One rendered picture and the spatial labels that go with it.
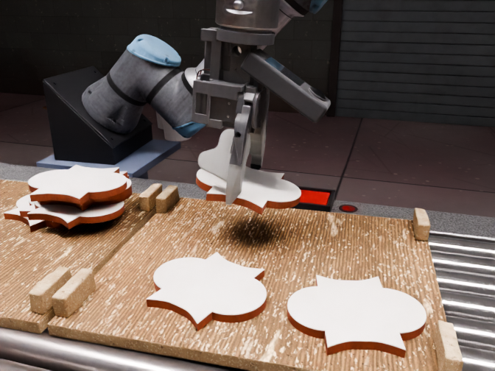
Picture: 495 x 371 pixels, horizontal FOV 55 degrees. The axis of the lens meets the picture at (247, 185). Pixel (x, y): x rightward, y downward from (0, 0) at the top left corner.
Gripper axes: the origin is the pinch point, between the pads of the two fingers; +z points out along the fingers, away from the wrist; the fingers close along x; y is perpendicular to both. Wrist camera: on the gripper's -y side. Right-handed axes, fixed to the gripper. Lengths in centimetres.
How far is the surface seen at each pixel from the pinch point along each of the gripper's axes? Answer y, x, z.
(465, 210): -81, -241, 93
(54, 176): 29.3, 1.8, 3.9
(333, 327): -14.7, 17.7, 5.6
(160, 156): 36, -49, 18
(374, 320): -18.6, 15.5, 5.2
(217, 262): 0.5, 9.3, 7.0
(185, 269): 3.6, 11.8, 7.3
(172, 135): 157, -327, 110
